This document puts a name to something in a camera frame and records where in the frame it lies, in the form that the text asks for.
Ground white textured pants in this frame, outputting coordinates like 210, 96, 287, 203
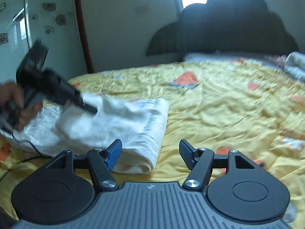
1, 93, 170, 174

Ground person's left hand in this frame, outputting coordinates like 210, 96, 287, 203
0, 81, 43, 132

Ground white sliding wardrobe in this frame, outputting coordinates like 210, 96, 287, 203
1, 0, 88, 82

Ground yellow patterned bedspread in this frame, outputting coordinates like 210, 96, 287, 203
0, 58, 305, 229

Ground dark upholstered headboard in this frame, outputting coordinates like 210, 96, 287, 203
146, 0, 299, 56

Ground black cable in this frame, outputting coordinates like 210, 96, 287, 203
0, 133, 52, 181

